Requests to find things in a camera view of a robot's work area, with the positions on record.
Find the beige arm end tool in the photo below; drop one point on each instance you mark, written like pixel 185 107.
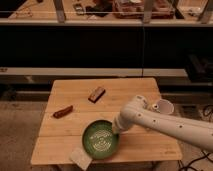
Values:
pixel 115 129

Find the green ceramic bowl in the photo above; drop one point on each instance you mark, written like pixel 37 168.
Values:
pixel 99 141

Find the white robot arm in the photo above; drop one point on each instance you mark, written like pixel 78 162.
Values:
pixel 136 112

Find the brown rectangular block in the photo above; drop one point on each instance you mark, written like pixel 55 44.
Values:
pixel 96 94

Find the white square sponge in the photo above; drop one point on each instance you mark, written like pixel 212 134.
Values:
pixel 81 158

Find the wooden table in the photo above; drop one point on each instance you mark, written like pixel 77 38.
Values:
pixel 138 147

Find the white cup with holder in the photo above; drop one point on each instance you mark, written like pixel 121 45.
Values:
pixel 162 106

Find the reddish-brown sausage toy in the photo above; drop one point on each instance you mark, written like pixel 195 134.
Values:
pixel 63 112

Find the wooden tray on shelf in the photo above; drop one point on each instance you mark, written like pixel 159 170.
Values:
pixel 161 9

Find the dark device on shelf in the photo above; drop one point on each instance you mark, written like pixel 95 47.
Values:
pixel 79 9

